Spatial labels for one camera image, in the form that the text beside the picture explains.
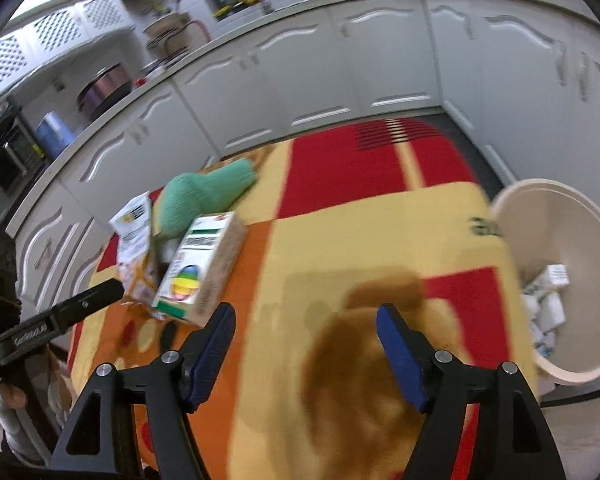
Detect white blue medicine box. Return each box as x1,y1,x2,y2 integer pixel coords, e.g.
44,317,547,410
521,263,570,359

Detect white lattice upper cabinets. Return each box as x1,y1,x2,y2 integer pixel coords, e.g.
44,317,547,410
0,0,132,94

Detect red yellow patterned tablecloth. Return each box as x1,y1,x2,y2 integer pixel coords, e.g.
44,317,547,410
71,119,538,479

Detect blue white carton box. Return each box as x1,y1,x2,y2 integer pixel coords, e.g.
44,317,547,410
35,112,76,159

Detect black microwave oven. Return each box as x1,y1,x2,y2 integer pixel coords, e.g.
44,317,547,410
0,96,50,224

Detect green white medicine box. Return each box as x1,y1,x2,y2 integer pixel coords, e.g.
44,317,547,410
151,211,247,327

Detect copper coloured pot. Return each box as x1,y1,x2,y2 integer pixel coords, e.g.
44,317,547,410
76,63,133,122

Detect beige trash bin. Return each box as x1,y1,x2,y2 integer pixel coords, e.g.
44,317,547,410
491,179,600,386

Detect green knitted cloth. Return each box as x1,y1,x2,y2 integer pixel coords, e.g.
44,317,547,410
156,158,257,238

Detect white lower kitchen cabinets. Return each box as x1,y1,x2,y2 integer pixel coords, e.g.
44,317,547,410
8,0,600,309

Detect left gloved hand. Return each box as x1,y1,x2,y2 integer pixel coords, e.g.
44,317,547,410
0,350,72,468

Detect dish rack with bowl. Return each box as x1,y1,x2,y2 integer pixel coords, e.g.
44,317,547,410
143,12,211,64

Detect white orange snack bag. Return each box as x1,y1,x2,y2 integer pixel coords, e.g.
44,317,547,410
109,192,166,322

